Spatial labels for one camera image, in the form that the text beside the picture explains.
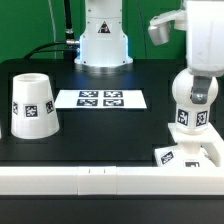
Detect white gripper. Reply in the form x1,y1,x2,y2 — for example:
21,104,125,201
148,0,224,104

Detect white lamp bulb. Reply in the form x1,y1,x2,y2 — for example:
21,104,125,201
172,69,218,134

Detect white lamp base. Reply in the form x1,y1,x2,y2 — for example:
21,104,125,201
154,123,216,168

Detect white lamp shade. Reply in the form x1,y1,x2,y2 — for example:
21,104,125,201
11,73,59,139

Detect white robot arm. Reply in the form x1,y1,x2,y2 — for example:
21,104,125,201
75,0,224,104

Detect white marker sheet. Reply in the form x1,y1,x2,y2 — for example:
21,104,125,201
55,90,147,109

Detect white right fence rail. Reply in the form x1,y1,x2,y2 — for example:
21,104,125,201
202,123,224,167

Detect white fence rail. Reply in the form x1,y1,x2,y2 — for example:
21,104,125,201
0,166,224,196
202,123,224,167

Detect black cable connector post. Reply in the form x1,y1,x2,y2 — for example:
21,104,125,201
64,0,74,61

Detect white front fence rail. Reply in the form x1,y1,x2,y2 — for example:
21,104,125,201
0,166,224,196

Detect black cable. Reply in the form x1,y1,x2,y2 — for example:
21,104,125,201
23,41,80,60

